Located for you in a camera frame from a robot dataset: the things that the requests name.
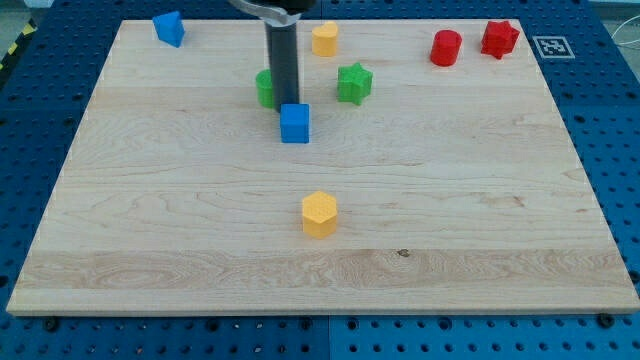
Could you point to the black board stop screw left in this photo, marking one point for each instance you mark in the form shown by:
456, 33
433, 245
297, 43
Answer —
50, 324

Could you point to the green cylinder block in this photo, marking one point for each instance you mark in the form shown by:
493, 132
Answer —
264, 87

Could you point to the blue cube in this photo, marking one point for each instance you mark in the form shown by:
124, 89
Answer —
295, 123

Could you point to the black board stop screw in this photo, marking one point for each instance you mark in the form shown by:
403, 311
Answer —
50, 324
605, 320

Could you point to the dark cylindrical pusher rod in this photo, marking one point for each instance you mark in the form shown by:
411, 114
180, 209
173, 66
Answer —
283, 64

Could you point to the yellow hexagon block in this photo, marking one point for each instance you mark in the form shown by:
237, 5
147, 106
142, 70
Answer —
319, 214

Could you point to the fiducial marker tag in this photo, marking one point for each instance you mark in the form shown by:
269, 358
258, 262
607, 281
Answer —
553, 47

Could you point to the wooden board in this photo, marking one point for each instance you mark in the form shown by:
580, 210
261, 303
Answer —
436, 179

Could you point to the yellow heart block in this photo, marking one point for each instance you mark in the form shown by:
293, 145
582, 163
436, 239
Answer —
325, 39

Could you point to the blue pentagon block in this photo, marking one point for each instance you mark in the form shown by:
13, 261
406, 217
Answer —
169, 28

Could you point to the red cylinder block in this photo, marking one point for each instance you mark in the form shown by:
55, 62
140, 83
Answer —
445, 48

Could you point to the red star block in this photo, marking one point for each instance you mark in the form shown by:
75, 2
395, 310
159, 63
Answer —
499, 39

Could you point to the green star block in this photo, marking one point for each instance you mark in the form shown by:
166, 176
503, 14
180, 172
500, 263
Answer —
354, 83

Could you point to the black board stop screw right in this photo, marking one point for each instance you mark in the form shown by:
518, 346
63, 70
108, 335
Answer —
605, 320

